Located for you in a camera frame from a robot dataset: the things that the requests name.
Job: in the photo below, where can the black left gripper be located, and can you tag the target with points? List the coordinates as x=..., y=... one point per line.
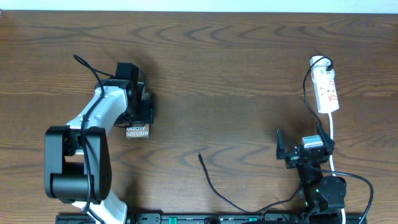
x=147, y=114

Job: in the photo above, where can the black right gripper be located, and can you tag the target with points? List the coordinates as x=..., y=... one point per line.
x=291, y=159

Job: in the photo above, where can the grey Galaxy smartphone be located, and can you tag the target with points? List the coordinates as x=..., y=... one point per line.
x=138, y=131

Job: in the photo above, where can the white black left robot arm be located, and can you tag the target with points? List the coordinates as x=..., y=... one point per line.
x=77, y=161

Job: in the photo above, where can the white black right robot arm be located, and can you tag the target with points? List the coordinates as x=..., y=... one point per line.
x=323, y=194

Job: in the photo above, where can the white power strip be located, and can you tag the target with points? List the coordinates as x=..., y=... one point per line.
x=322, y=75

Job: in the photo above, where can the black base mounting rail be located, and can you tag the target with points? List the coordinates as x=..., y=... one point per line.
x=156, y=218

